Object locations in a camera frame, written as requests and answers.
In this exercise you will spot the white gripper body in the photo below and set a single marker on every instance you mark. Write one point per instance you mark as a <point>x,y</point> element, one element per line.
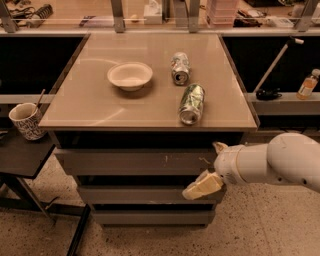
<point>226,164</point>

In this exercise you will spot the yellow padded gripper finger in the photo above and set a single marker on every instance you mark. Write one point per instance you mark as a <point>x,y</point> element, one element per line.
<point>206,184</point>
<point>219,146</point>

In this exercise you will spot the grey top drawer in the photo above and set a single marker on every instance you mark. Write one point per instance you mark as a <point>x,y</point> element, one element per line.
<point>136,162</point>

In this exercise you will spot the grey drawer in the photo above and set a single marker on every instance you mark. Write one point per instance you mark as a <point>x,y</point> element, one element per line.
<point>136,162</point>
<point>141,195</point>
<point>154,217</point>

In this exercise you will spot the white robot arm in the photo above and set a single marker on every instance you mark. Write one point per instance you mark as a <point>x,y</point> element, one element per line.
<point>289,158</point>

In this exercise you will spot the grey drawer cabinet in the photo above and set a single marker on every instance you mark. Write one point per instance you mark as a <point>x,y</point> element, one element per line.
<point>88,112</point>

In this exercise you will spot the grey bottom drawer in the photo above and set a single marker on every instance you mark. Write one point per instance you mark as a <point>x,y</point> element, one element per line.
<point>154,217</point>

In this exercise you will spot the grey middle drawer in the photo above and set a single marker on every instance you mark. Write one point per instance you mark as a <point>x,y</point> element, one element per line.
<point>141,195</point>

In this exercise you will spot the crushed green soda can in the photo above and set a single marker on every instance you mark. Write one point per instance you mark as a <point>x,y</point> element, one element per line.
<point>192,103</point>

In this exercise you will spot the crushed silver soda can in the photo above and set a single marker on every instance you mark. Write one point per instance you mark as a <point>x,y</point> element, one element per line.
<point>180,68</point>

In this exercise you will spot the orange liquid bottle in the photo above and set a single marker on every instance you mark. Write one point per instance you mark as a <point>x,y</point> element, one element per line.
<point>308,85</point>

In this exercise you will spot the white paper bowl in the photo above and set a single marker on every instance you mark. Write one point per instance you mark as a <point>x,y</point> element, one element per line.
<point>130,76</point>

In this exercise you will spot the white rod with black tip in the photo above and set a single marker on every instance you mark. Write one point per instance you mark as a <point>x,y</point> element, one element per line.
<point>289,42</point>

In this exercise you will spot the pink plastic container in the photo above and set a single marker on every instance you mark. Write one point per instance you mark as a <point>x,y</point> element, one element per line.
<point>221,13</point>

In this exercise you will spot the white tissue box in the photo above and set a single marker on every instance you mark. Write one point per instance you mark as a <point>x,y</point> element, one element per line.
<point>153,13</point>

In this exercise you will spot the brown stirring stick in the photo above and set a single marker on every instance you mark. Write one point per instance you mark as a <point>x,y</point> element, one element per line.
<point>39,100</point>

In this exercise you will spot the dark side table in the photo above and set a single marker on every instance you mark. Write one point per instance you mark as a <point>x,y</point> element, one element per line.
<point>20,159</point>

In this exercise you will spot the patterned white mug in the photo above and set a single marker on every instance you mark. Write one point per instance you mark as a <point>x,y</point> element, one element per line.
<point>26,118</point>

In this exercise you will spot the black coiled spring holder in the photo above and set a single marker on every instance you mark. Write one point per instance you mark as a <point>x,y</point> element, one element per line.
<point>39,16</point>

